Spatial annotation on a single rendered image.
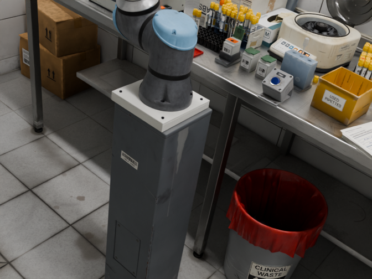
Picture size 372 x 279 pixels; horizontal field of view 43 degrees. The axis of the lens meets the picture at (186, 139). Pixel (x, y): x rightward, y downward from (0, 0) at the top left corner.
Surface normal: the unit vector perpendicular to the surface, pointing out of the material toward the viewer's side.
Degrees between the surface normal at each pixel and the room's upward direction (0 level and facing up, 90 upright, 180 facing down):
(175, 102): 72
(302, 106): 0
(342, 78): 90
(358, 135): 0
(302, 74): 90
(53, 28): 84
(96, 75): 0
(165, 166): 90
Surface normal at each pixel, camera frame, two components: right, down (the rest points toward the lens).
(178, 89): 0.47, 0.31
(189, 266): 0.14, -0.79
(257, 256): -0.46, 0.53
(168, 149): 0.75, 0.47
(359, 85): -0.70, 0.34
